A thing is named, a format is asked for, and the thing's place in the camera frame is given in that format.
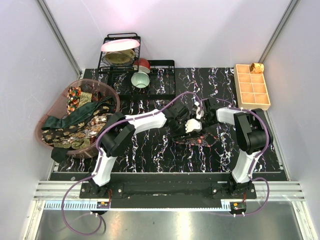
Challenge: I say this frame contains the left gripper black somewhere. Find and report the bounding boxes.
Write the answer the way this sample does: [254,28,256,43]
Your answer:
[169,119,191,143]

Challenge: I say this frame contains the dark floral red-dotted tie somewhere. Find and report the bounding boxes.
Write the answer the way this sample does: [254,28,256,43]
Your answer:
[175,133,218,147]

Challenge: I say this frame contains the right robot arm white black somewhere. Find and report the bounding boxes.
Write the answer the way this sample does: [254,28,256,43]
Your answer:
[201,98,273,199]

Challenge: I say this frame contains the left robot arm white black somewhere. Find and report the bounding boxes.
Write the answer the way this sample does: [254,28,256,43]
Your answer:
[90,103,190,198]

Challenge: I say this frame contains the wooden compartment box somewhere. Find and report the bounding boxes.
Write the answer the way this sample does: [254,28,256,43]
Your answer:
[234,64,271,111]

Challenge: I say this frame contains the rolled beige tie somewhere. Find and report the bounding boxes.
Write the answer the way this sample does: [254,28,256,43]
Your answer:
[249,62,265,74]

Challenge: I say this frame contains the pale green ceramic bowl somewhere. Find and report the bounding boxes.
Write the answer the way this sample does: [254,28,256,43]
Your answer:
[131,71,150,89]

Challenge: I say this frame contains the red bowl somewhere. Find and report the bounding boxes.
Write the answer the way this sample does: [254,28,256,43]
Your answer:
[132,58,151,74]

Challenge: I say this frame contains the olive yellow plate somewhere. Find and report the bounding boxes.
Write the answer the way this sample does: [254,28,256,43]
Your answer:
[102,49,136,66]

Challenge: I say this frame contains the olive gold patterned tie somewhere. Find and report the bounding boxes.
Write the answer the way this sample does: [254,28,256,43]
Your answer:
[78,92,92,107]

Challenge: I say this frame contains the pink plate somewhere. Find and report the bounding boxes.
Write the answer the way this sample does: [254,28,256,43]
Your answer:
[100,38,140,52]

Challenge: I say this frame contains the brown translucent plastic basin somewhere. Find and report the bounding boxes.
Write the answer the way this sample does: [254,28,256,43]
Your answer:
[35,78,120,159]

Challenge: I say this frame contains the colourful cartoon pattern tie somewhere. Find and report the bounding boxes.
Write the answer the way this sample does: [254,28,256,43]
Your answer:
[67,86,82,115]

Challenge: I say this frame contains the dark green tie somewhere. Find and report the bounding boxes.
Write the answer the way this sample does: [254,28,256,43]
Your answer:
[41,96,116,163]

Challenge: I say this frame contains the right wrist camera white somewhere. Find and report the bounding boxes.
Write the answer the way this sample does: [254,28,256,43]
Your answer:
[192,101,204,120]

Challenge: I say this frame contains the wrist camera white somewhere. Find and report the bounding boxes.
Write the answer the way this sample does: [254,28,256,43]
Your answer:
[185,118,202,133]
[192,101,204,120]

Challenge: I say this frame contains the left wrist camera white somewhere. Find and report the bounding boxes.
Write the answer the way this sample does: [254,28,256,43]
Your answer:
[185,118,202,133]

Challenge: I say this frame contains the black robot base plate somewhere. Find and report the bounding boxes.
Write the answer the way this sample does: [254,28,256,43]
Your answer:
[79,172,257,209]

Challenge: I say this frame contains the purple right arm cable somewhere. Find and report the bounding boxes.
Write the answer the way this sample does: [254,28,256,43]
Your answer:
[216,98,273,217]

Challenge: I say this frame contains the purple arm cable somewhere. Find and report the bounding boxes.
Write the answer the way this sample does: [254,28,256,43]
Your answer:
[216,98,273,217]
[61,91,204,236]

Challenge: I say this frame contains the black wire dish rack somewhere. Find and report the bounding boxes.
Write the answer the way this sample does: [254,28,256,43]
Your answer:
[97,32,176,101]

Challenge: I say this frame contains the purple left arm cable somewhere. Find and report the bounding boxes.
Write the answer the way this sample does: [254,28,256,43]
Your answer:
[61,91,204,236]

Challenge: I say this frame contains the aluminium frame rail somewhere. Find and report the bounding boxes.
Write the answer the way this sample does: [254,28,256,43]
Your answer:
[33,181,304,201]

